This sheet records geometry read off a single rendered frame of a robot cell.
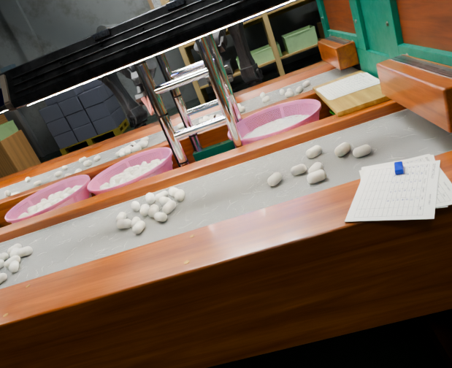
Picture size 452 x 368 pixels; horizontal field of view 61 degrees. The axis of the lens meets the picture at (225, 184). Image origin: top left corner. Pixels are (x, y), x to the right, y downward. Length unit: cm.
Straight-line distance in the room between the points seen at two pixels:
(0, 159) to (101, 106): 163
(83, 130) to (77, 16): 188
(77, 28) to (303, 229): 693
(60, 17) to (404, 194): 708
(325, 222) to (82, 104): 619
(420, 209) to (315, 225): 13
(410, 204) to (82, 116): 630
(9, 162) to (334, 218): 593
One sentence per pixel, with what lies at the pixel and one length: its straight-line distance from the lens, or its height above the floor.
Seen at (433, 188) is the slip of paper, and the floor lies 77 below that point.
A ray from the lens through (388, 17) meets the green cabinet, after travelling 97.
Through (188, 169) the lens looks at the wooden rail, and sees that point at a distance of 96.
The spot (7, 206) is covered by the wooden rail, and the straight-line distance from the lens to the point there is 157.
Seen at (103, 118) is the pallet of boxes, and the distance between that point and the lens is 657.
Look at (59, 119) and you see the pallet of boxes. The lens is 679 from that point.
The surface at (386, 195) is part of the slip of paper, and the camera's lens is 57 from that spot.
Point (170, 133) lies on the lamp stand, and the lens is 98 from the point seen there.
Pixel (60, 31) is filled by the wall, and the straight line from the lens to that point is 742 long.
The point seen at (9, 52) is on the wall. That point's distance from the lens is 780.
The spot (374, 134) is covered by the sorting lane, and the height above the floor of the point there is 74.
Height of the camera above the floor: 105
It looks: 22 degrees down
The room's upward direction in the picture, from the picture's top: 22 degrees counter-clockwise
